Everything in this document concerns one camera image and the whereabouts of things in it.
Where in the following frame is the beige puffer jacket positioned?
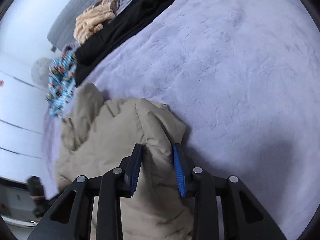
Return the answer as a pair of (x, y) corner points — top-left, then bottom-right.
(55, 83), (193, 239)

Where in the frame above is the white wardrobe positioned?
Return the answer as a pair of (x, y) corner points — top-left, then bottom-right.
(1, 53), (49, 182)

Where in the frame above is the blue monkey print pajamas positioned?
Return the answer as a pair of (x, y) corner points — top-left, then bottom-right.
(46, 46), (77, 118)

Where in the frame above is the lavender fleece bed blanket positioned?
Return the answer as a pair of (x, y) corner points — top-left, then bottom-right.
(45, 0), (319, 239)

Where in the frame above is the grey padded headboard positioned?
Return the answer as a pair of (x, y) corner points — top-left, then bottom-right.
(47, 0), (99, 52)

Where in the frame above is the tan striped fluffy garment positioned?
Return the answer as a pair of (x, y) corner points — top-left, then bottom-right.
(73, 0), (120, 45)

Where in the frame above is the black garment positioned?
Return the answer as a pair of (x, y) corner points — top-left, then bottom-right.
(75, 0), (174, 87)

